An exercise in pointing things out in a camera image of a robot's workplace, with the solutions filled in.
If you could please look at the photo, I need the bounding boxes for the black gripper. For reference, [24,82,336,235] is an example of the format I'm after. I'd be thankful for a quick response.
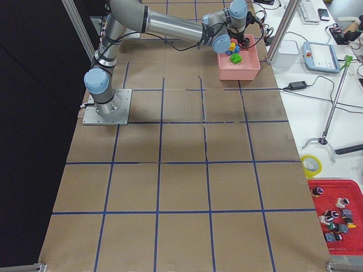
[230,28,250,48]

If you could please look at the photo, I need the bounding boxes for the yellow toy block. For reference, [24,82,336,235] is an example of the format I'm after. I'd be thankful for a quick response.
[229,42,236,52]

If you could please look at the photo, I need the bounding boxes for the green toy block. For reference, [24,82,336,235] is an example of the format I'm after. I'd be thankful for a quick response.
[229,53,242,64]

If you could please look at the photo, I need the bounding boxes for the blue toy block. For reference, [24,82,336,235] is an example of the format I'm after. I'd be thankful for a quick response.
[226,45,240,56]

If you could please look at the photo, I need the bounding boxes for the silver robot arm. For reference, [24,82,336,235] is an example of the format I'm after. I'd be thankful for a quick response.
[84,1,248,117]

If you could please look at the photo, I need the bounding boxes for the pink plastic box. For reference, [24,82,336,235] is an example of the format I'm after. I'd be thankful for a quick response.
[217,46,260,80]

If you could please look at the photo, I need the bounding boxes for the white cube device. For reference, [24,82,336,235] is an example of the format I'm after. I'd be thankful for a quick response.
[272,40,299,71]

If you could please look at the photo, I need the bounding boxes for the black power adapter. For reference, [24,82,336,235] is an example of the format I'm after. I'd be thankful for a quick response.
[287,81,308,91]

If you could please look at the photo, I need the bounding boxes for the white keyboard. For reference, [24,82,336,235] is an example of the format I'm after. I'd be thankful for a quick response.
[299,0,320,24]

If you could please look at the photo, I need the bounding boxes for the blue teach pendant tablet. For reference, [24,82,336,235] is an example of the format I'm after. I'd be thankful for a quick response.
[302,41,340,74]

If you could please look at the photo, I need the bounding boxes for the black smartphone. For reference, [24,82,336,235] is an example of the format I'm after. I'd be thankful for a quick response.
[318,8,330,22]

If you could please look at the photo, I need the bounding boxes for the yellow tape roll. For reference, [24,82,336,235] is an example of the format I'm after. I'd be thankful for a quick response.
[301,155,322,179]

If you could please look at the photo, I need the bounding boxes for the aluminium frame post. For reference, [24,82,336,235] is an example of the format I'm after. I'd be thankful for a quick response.
[265,0,301,65]

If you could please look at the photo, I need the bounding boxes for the green handled reacher grabber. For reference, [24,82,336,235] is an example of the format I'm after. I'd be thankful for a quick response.
[301,55,354,163]

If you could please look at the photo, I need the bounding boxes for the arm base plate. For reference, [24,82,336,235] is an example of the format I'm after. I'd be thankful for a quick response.
[82,89,133,125]

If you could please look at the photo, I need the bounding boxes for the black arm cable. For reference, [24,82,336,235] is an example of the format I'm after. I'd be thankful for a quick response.
[99,11,267,54]

